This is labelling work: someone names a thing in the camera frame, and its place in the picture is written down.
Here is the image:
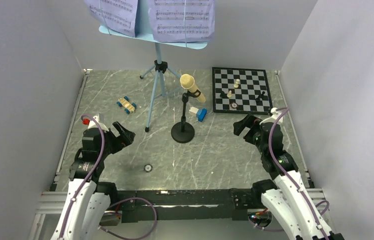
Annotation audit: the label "black chess piece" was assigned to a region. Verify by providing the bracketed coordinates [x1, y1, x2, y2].
[255, 91, 265, 102]
[220, 92, 228, 99]

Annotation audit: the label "black microphone stand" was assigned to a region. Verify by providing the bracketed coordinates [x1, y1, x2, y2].
[171, 90, 201, 144]

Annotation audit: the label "sheet music page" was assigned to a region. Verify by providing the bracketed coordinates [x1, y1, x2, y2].
[147, 0, 216, 43]
[84, 0, 138, 38]

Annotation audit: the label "light blue music stand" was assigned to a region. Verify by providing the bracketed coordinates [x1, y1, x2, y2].
[98, 0, 209, 133]

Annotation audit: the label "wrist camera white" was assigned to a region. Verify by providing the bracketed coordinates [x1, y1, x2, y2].
[81, 113, 104, 129]
[269, 107, 286, 123]

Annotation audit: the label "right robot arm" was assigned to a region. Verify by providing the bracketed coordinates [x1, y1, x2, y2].
[233, 114, 343, 240]

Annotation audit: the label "gold toy microphone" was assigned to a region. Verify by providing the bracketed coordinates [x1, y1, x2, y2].
[180, 74, 206, 103]

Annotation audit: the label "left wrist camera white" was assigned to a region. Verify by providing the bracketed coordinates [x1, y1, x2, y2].
[81, 113, 104, 129]

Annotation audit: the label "black chess piece right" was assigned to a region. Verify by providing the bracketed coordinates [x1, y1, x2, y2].
[255, 91, 265, 102]

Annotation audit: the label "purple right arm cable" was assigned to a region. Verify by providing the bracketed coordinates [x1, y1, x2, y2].
[248, 107, 330, 240]

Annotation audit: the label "left sheet music page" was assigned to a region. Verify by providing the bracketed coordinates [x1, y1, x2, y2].
[84, 0, 138, 38]

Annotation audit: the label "wooden toy car blue wheels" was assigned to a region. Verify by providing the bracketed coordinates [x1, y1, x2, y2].
[117, 96, 137, 115]

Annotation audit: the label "poker chip on chessboard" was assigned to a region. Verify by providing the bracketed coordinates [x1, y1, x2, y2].
[230, 102, 238, 109]

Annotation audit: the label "poker chip on table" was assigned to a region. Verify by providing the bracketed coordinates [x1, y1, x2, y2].
[144, 164, 153, 173]

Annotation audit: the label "black chess piece left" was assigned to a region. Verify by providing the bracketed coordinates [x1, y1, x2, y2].
[220, 92, 228, 99]

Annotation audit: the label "black white chessboard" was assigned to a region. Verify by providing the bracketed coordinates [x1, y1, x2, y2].
[212, 67, 273, 115]

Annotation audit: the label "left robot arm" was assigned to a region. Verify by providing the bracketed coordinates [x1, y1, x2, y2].
[51, 121, 135, 240]

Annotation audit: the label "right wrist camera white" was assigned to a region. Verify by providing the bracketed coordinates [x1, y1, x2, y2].
[269, 107, 286, 123]

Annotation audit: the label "right sheet music page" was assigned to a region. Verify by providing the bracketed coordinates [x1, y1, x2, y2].
[147, 0, 216, 43]

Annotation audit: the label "white chess piece upper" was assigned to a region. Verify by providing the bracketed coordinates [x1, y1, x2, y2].
[233, 79, 240, 89]

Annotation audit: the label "blue white block toy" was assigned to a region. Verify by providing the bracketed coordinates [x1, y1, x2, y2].
[189, 106, 207, 122]

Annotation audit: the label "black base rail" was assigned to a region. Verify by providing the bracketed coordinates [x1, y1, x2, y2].
[110, 179, 277, 223]

